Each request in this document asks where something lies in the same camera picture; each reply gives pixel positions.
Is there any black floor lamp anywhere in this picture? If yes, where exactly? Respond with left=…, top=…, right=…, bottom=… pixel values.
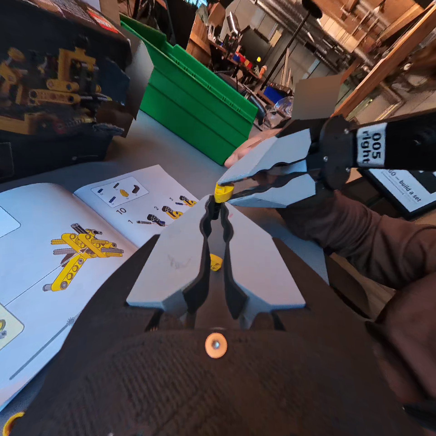
left=262, top=0, right=323, bottom=92

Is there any person's brown clothing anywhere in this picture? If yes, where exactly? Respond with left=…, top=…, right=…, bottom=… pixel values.
left=366, top=290, right=436, bottom=409

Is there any dark computer monitor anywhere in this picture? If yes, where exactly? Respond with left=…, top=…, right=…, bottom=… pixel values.
left=238, top=27, right=273, bottom=63

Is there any person's right hand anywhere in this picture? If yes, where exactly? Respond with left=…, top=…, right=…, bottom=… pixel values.
left=224, top=128, right=284, bottom=168

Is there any black partition panel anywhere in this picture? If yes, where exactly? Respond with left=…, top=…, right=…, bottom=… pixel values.
left=167, top=0, right=198, bottom=45

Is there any yellow lego model assembly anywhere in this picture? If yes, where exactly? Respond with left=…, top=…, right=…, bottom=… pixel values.
left=2, top=411, right=26, bottom=436

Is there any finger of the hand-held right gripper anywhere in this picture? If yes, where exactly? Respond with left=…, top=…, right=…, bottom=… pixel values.
left=225, top=170, right=317, bottom=209
left=217, top=129, right=313, bottom=187

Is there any dark lego set box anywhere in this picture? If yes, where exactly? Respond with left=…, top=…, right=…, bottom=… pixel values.
left=0, top=0, right=154, bottom=183

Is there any dark grey rounded object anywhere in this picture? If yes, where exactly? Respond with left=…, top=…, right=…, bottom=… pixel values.
left=238, top=83, right=270, bottom=127

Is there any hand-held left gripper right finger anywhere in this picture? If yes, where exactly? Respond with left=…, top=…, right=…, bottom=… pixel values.
left=221, top=203, right=306, bottom=329

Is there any lego instruction booklet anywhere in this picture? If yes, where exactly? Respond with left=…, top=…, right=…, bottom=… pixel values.
left=0, top=164, right=200, bottom=413

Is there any wooden cabinet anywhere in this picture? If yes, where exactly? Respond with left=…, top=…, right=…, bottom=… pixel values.
left=187, top=14, right=213, bottom=65

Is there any clear plastic bag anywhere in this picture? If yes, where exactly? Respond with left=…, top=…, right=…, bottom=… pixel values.
left=266, top=97, right=294, bottom=128

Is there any small blue bin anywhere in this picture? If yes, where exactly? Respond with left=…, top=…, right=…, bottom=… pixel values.
left=264, top=85, right=285, bottom=104

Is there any green storage bin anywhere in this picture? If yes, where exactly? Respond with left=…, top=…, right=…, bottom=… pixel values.
left=120, top=13, right=259, bottom=166

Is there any row of coloured bins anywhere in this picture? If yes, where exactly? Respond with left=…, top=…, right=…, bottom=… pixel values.
left=232, top=53, right=259, bottom=70

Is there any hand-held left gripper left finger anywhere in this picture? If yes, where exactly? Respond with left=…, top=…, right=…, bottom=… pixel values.
left=126, top=195, right=212, bottom=328

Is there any black framed marker sign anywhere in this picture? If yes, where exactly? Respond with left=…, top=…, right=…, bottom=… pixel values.
left=359, top=166, right=436, bottom=220

